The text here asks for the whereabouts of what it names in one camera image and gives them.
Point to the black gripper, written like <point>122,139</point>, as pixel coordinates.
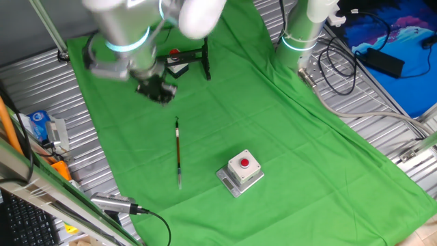
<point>155,89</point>

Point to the brown calligraphy brush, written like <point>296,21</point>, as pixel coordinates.
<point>178,150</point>

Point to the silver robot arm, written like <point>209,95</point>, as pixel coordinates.
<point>126,27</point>

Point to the black carved pen rack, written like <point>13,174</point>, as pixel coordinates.
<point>206,61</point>

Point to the white box with red button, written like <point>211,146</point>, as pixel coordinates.
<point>239,171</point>
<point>174,52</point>

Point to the grey ridged metal device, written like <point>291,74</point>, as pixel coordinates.
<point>56,133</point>

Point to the blue tissue pack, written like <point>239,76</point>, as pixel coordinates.
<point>38,124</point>

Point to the orange button box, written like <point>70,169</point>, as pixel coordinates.
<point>62,170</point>

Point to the green cloth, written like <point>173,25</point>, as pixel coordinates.
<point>273,136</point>

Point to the orange pole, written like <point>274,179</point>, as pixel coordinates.
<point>7,126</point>

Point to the beige wooden blocks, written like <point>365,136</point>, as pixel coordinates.
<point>82,243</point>

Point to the black keyboard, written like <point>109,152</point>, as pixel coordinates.
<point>24,222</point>

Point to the grey corrugated conduit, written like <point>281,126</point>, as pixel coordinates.
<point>345,114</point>

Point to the black power adapter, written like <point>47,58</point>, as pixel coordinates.
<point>380,61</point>

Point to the blue painted mat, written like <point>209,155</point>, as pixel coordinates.
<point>409,68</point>

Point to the black mouse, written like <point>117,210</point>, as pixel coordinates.
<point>430,41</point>

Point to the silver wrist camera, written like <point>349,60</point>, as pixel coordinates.
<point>109,71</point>

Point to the silver elongated camera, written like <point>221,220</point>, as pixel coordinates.
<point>109,202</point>

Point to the thin aluminium post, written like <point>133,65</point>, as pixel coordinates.
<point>48,25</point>

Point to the aluminium frame bar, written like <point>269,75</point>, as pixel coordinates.
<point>51,194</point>

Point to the aluminium profile bracket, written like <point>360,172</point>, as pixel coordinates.
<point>418,150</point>

